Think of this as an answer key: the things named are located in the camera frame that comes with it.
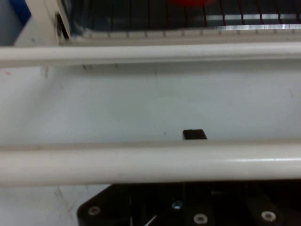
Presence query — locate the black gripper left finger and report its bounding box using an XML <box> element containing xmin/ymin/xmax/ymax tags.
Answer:
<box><xmin>77</xmin><ymin>129</ymin><xmax>194</xmax><ymax>226</ymax></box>

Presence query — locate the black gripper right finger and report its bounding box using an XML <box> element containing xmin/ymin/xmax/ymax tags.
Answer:
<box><xmin>192</xmin><ymin>129</ymin><xmax>301</xmax><ymax>226</ymax></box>

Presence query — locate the red object inside oven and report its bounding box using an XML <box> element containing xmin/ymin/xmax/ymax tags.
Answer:
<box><xmin>168</xmin><ymin>0</ymin><xmax>218</xmax><ymax>8</ymax></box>

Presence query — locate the white toaster oven body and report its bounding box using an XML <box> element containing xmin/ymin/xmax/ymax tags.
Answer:
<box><xmin>14</xmin><ymin>0</ymin><xmax>301</xmax><ymax>47</ymax></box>

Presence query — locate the blue and grey box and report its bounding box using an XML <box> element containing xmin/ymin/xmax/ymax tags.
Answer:
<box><xmin>0</xmin><ymin>0</ymin><xmax>32</xmax><ymax>47</ymax></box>

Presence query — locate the metal wire oven rack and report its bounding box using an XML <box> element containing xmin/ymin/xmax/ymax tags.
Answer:
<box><xmin>70</xmin><ymin>0</ymin><xmax>301</xmax><ymax>32</ymax></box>

